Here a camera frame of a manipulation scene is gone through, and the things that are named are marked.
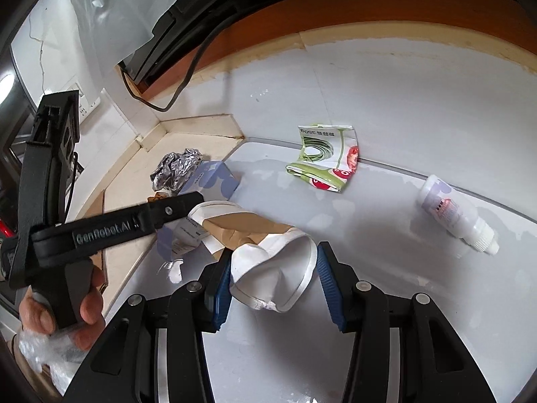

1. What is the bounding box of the person's left hand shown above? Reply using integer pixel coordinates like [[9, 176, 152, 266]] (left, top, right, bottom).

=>
[[19, 266, 106, 351]]

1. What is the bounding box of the black appliance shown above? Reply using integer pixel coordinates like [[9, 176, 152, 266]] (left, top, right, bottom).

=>
[[116, 0, 252, 85]]

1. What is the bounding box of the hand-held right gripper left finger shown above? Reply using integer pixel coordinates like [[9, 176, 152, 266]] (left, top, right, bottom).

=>
[[63, 255, 235, 403]]

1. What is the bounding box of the white plastic bottle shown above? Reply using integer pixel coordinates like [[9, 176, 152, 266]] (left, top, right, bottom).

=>
[[416, 174, 500, 256]]

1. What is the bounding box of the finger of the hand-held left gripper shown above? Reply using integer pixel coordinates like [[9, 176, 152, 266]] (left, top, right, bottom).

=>
[[140, 191, 205, 232]]

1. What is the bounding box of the clear plastic bag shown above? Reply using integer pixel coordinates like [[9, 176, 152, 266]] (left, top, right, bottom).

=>
[[14, 327, 89, 387]]

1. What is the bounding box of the crushed white paper cup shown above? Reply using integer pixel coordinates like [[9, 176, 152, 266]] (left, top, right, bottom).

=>
[[185, 200, 317, 313]]

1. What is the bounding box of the black cable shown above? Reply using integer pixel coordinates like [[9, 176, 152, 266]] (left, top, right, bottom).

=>
[[121, 21, 219, 112]]

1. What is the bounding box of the crumpled foil ball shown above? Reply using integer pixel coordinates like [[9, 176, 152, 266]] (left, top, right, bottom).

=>
[[150, 148, 205, 191]]

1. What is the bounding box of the white wall socket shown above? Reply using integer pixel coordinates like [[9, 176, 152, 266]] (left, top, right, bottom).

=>
[[63, 84, 101, 118]]

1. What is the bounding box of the brown wooden ledge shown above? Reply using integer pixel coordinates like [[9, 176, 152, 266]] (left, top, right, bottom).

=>
[[126, 0, 537, 101]]

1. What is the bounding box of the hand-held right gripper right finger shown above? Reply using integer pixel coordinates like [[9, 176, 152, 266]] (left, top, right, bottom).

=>
[[316, 241, 477, 403]]

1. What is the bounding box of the blue white tissue box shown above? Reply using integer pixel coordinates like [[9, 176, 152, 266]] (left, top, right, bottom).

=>
[[157, 160, 240, 261]]

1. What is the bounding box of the white paper scrap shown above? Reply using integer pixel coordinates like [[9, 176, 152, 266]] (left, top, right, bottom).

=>
[[157, 260, 185, 284]]

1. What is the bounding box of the translucent plastic sheet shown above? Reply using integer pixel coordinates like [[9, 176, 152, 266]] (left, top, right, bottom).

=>
[[69, 0, 236, 68]]

